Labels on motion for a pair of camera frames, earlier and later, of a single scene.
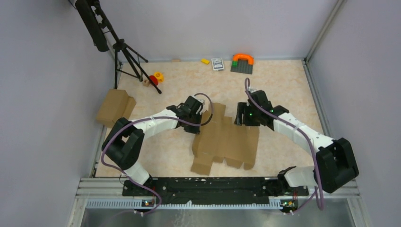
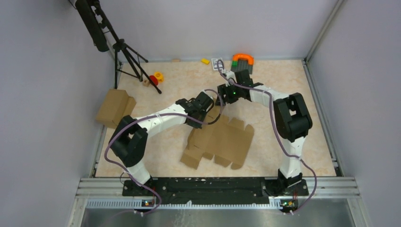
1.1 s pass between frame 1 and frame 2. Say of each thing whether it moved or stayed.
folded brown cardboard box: stayed
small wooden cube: stayed
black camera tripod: stayed
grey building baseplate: stayed
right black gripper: moved
